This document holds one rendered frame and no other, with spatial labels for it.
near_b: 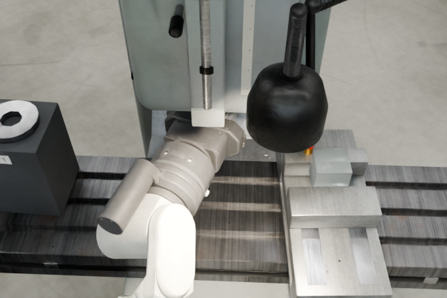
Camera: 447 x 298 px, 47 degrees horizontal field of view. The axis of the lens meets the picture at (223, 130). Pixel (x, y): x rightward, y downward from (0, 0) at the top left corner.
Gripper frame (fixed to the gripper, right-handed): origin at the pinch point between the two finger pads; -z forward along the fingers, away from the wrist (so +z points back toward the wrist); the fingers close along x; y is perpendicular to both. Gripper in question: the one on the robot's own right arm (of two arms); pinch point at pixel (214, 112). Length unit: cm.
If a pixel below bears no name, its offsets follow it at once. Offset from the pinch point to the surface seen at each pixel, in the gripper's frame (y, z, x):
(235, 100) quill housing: -11.4, 7.6, -6.0
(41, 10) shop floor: 121, -158, 178
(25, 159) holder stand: 8.6, 13.3, 28.2
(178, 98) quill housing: -11.3, 9.9, 0.9
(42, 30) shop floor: 122, -141, 165
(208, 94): -16.0, 12.4, -4.3
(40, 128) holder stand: 6.7, 7.8, 28.7
